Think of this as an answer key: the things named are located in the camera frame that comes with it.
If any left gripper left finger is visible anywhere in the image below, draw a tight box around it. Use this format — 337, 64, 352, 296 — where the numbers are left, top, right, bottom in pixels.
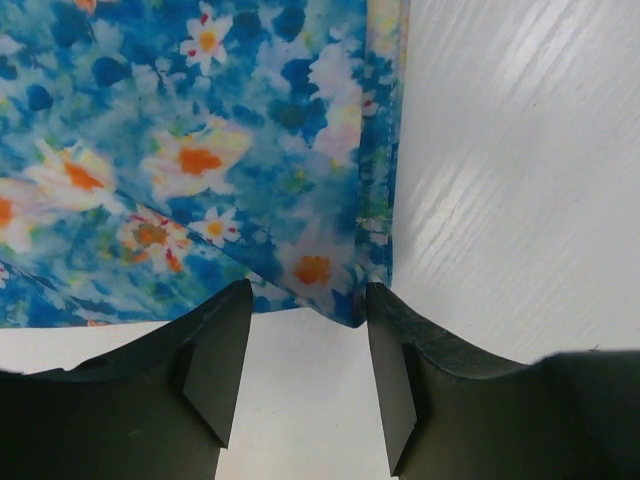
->
1, 280, 252, 479

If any blue floral skirt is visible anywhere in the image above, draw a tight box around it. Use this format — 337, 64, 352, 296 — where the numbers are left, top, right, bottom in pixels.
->
1, 1, 409, 328

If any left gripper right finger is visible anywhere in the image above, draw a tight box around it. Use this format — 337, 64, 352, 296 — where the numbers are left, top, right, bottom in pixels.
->
366, 283, 639, 479

